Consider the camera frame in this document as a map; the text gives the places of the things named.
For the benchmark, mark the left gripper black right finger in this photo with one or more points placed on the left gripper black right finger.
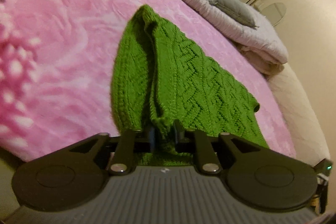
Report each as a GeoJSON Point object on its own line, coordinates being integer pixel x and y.
{"type": "Point", "coordinates": [198, 144]}

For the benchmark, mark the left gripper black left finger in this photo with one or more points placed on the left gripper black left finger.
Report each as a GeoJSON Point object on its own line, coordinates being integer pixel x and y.
{"type": "Point", "coordinates": [130, 146]}

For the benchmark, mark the green knitted sweater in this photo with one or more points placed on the green knitted sweater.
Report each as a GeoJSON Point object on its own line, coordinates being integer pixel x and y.
{"type": "Point", "coordinates": [160, 76]}

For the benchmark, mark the white folded quilt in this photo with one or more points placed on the white folded quilt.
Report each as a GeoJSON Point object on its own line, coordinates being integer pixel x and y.
{"type": "Point", "coordinates": [254, 35]}

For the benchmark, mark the pink floral bed blanket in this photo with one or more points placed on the pink floral bed blanket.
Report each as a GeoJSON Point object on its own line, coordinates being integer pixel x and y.
{"type": "Point", "coordinates": [56, 65]}

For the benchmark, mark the round glass side table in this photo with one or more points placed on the round glass side table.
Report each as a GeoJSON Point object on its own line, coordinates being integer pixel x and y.
{"type": "Point", "coordinates": [273, 12]}

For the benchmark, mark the grey pillow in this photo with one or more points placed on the grey pillow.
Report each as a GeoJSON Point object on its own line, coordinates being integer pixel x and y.
{"type": "Point", "coordinates": [236, 10]}

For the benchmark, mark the beige padded bed frame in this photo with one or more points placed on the beige padded bed frame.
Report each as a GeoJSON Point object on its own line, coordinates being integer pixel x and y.
{"type": "Point", "coordinates": [306, 134]}

